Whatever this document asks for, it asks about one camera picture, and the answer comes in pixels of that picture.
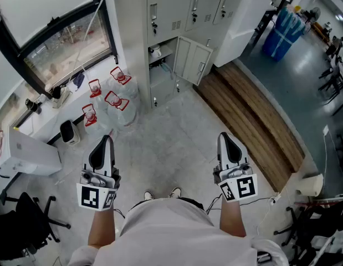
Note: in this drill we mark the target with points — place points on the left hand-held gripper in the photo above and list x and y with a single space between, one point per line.
91 197

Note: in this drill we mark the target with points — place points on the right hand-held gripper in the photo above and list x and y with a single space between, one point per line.
239 188

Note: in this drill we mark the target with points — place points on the person's left forearm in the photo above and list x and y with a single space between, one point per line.
102 226

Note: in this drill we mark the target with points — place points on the person's right forearm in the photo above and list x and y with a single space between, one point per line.
232 217

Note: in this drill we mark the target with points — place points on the locker door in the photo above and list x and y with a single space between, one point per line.
192 60

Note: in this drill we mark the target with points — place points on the wooden plank platform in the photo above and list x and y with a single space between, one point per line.
251 120

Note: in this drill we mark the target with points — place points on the small white trash bin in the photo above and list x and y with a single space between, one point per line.
68 133

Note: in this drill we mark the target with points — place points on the person's left shoe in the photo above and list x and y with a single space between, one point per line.
148 195

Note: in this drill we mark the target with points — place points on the person's shoe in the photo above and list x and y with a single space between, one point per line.
148 195
175 192

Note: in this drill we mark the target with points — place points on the person's black trousers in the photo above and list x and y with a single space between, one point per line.
193 202

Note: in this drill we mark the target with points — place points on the white power strip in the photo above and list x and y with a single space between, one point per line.
273 199

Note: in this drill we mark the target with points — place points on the person's right shoe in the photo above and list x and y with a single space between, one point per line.
175 192

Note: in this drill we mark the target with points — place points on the beige open box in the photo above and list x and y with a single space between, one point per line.
61 98

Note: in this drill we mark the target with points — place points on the white carton box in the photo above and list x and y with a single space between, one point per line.
30 154

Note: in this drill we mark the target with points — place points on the dark blue cloth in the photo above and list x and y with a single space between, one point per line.
78 81

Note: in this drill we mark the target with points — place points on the black bottle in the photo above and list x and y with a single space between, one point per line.
32 106

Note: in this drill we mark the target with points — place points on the white round container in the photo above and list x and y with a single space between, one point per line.
48 87

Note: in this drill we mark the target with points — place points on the person's white shirt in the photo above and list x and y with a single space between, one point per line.
174 231

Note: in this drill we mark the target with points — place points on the white power adapter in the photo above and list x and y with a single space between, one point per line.
325 129

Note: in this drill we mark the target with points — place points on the black office chair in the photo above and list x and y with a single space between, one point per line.
318 231
24 223

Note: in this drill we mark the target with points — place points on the thin white pole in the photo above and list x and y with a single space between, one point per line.
85 43

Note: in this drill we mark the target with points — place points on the large white appliance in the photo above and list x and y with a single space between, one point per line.
243 29

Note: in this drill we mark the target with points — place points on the blue wrapped bundle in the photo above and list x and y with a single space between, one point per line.
283 35

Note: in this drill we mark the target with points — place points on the black framed window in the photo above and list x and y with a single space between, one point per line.
49 15

